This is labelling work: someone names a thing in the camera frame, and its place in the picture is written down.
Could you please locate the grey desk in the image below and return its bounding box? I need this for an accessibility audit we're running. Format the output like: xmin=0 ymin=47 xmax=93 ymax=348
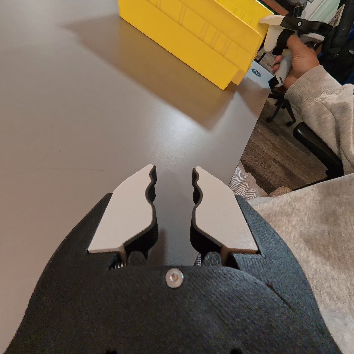
xmin=0 ymin=0 xmax=270 ymax=354

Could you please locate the person's right forearm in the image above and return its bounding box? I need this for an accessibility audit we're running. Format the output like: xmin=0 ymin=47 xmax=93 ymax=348
xmin=285 ymin=65 xmax=354 ymax=175

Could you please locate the person's right hand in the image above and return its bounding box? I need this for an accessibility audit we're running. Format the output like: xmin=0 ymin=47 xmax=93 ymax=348
xmin=272 ymin=35 xmax=321 ymax=89

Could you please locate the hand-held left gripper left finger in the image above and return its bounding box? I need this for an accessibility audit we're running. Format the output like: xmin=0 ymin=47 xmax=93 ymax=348
xmin=88 ymin=164 xmax=159 ymax=254

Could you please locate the person's striped shirt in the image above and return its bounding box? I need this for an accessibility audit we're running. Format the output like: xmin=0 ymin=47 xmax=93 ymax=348
xmin=230 ymin=162 xmax=291 ymax=201

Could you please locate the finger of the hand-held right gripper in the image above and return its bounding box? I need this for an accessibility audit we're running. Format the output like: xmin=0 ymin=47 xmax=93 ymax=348
xmin=258 ymin=15 xmax=286 ymax=28

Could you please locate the black desk chair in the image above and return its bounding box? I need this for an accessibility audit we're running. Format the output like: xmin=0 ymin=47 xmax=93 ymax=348
xmin=293 ymin=122 xmax=345 ymax=177

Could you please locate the yellow plastic bin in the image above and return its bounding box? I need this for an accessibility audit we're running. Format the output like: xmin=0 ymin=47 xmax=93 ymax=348
xmin=118 ymin=0 xmax=273 ymax=90

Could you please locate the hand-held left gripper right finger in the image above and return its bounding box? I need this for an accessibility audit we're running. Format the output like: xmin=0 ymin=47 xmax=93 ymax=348
xmin=190 ymin=166 xmax=259 ymax=255

